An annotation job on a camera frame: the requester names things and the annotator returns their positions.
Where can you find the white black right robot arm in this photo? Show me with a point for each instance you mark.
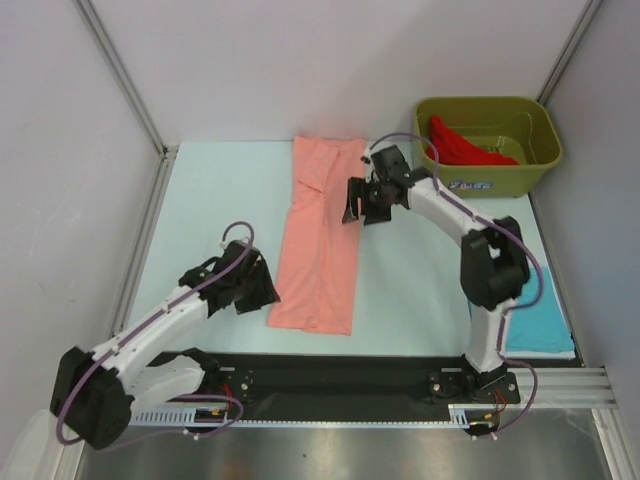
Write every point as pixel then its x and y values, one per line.
pixel 493 260

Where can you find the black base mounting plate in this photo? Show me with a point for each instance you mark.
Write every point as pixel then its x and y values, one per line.
pixel 306 388

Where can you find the right aluminium corner post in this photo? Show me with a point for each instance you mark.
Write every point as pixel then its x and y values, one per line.
pixel 573 42

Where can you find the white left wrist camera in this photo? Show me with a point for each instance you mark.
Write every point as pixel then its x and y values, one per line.
pixel 236 243

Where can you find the folded blue t shirt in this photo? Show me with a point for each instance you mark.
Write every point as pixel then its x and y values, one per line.
pixel 540 331

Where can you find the left aluminium corner post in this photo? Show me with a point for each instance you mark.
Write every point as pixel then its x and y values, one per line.
pixel 108 50

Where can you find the white slotted cable duct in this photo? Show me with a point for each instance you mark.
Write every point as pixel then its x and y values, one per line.
pixel 210 417

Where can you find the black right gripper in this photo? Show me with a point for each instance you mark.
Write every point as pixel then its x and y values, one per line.
pixel 374 215

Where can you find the pink t shirt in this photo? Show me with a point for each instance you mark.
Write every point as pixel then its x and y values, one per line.
pixel 318 266

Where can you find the olive green plastic bin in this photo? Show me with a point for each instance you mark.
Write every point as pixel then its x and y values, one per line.
pixel 516 127

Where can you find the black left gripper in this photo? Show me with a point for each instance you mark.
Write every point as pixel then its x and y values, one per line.
pixel 265 293

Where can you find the red t shirt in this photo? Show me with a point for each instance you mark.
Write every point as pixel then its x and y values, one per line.
pixel 454 150

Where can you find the aluminium corner post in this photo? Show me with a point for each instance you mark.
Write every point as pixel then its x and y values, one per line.
pixel 573 42
pixel 108 50

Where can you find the aluminium front frame rail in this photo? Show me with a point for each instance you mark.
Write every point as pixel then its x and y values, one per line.
pixel 560 388

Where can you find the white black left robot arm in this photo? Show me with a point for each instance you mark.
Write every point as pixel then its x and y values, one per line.
pixel 97 392

